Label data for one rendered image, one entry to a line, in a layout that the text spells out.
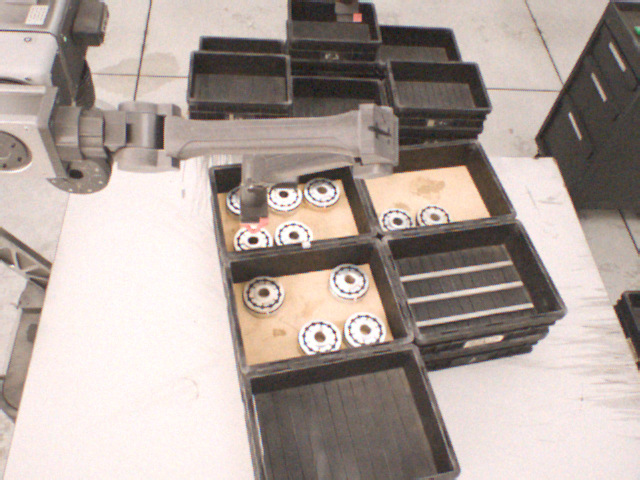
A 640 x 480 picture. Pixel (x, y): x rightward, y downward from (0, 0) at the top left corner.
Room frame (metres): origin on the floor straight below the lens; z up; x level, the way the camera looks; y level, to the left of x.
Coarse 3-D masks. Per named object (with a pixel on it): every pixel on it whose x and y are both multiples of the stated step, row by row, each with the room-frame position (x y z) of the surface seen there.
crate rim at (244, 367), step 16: (368, 240) 0.90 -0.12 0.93; (240, 256) 0.79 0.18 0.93; (256, 256) 0.80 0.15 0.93; (272, 256) 0.81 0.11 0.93; (384, 256) 0.86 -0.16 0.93; (400, 304) 0.73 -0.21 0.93; (240, 336) 0.58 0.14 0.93; (240, 352) 0.54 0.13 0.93; (320, 352) 0.58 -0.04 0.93; (336, 352) 0.58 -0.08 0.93; (352, 352) 0.59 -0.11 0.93; (240, 368) 0.51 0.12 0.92; (256, 368) 0.51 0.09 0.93
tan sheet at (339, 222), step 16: (224, 208) 1.00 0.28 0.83; (304, 208) 1.05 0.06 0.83; (336, 208) 1.07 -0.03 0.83; (224, 224) 0.95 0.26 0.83; (240, 224) 0.96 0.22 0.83; (256, 224) 0.97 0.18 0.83; (272, 224) 0.98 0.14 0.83; (320, 224) 1.00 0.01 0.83; (336, 224) 1.01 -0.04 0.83; (352, 224) 1.02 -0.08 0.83
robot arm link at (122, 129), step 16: (112, 112) 0.64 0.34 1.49; (128, 112) 0.66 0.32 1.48; (112, 128) 0.62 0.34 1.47; (128, 128) 0.64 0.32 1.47; (144, 128) 0.64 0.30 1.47; (160, 128) 0.66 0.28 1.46; (112, 144) 0.60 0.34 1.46; (128, 144) 0.61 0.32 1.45; (144, 144) 0.62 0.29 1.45; (160, 144) 0.64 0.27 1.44
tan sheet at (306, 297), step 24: (240, 288) 0.76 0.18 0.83; (288, 288) 0.78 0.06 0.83; (312, 288) 0.80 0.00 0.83; (240, 312) 0.69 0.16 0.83; (288, 312) 0.72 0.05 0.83; (312, 312) 0.73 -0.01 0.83; (336, 312) 0.74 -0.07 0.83; (264, 336) 0.64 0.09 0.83; (288, 336) 0.65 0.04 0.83; (264, 360) 0.58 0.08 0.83
